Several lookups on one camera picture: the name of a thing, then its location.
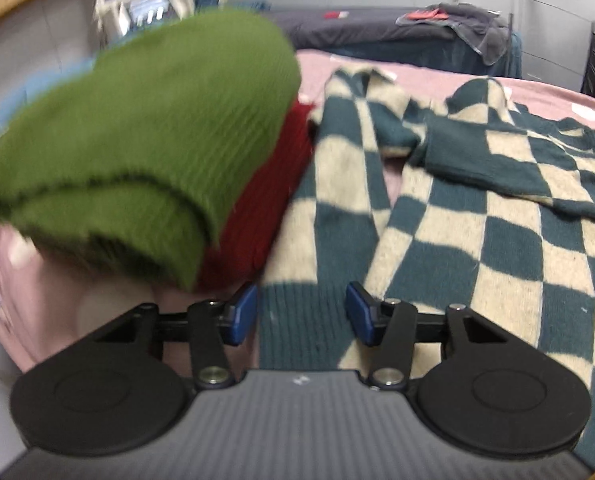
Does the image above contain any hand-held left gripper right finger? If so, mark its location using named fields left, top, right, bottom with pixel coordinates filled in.
left=345, top=281, right=515, bottom=391

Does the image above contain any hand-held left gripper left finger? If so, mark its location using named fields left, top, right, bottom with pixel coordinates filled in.
left=94, top=282, right=261, bottom=391

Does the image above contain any checkered teal and cream sweater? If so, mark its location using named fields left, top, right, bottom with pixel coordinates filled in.
left=260, top=67, right=595, bottom=468

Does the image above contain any red knit cardigan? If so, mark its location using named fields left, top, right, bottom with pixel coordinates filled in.
left=194, top=100, right=319, bottom=291

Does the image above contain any green knit sweater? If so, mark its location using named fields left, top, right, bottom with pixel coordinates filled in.
left=0, top=7, right=302, bottom=291

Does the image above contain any dark grey bed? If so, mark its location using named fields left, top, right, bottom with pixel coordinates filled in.
left=267, top=6, right=523, bottom=81

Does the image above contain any red cloth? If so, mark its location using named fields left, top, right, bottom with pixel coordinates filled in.
left=406, top=8, right=451, bottom=24

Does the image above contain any grey towel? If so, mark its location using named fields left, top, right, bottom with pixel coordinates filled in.
left=395, top=2, right=511, bottom=66

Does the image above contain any light blue cloth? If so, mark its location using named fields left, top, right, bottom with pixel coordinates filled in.
left=0, top=55, right=100, bottom=153

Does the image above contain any white machine with knobs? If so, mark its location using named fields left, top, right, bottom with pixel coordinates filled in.
left=97, top=0, right=199, bottom=37

